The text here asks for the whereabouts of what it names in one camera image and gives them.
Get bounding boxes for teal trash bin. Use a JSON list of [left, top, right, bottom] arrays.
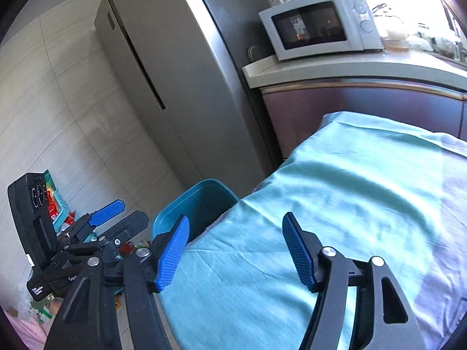
[[151, 178, 240, 249]]

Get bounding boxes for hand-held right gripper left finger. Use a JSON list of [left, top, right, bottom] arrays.
[[44, 214, 191, 350]]

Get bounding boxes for teal plastic basket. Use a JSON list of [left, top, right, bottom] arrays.
[[44, 169, 78, 231]]

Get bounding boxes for red snack packet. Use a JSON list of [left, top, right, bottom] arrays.
[[47, 196, 61, 220]]

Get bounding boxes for white kitchen countertop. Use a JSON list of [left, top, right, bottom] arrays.
[[242, 49, 467, 101]]

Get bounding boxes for grey refrigerator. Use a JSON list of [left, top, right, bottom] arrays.
[[94, 0, 283, 197]]

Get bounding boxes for floor pile of packages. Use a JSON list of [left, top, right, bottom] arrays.
[[7, 288, 55, 322]]

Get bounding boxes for teal and grey printed tablecloth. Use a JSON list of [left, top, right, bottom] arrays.
[[157, 111, 467, 350]]

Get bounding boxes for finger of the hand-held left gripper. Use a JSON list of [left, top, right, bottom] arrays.
[[56, 199, 126, 243], [65, 210, 149, 261]]

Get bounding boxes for white microwave oven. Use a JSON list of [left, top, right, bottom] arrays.
[[258, 0, 384, 62]]

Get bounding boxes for glass kettle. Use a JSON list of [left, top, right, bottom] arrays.
[[372, 3, 402, 26]]

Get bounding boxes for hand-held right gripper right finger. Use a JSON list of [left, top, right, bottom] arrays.
[[282, 211, 427, 350]]

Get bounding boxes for dark brown base cabinets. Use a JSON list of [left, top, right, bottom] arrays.
[[261, 78, 467, 161]]

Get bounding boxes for stacked plastic food containers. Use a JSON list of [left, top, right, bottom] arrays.
[[379, 20, 411, 53]]

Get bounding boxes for green snack packet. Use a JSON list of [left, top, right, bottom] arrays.
[[43, 169, 56, 195]]

